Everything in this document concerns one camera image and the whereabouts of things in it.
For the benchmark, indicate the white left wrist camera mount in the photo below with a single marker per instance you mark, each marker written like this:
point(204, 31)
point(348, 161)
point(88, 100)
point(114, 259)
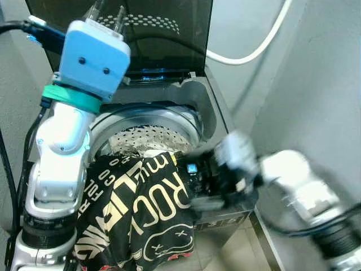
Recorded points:
point(93, 56)

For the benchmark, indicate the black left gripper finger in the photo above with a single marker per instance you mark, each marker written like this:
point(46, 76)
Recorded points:
point(95, 12)
point(120, 21)

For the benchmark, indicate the tinted washing machine lid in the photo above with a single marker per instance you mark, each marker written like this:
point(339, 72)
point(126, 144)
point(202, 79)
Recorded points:
point(163, 51)

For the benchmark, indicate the perforated steel washer drum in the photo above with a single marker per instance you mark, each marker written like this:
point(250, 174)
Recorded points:
point(146, 138)

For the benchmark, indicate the black garment cream red print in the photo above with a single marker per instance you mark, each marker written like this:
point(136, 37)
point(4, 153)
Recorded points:
point(135, 209)

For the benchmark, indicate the black washer control panel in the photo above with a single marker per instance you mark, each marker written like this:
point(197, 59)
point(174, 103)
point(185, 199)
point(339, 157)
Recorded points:
point(189, 169)

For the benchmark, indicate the grey top-load washing machine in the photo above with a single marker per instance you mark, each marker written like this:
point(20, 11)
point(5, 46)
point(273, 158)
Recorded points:
point(211, 107)

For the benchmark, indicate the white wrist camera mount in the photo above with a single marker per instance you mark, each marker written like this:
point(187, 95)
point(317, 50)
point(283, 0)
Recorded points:
point(237, 155)
point(93, 56)

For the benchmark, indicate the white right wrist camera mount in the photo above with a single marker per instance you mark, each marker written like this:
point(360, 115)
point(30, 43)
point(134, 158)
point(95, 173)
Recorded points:
point(237, 155)

